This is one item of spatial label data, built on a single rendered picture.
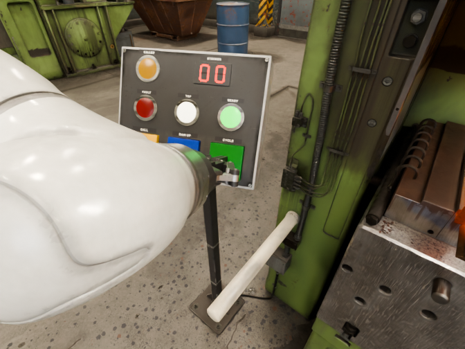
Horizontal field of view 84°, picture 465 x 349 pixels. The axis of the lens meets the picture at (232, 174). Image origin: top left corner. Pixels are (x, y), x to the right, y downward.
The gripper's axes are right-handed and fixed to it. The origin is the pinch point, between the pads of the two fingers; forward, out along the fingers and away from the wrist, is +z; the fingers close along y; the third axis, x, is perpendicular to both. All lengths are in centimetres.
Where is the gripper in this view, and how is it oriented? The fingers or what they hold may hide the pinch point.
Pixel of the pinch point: (219, 164)
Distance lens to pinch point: 51.1
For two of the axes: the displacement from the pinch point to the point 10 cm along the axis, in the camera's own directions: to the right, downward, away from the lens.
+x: 1.2, -9.8, -1.6
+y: 9.7, 1.5, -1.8
